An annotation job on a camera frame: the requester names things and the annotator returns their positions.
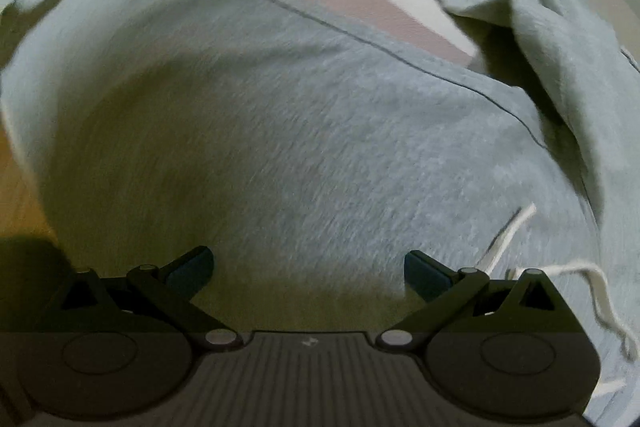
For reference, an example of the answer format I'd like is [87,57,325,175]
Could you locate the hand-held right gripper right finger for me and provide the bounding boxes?
[375,249,586,350]

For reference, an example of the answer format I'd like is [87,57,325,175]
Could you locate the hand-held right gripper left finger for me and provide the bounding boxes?
[35,246,246,350]

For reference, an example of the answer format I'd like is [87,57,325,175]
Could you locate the gray sweatpants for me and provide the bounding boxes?
[0,0,640,427]

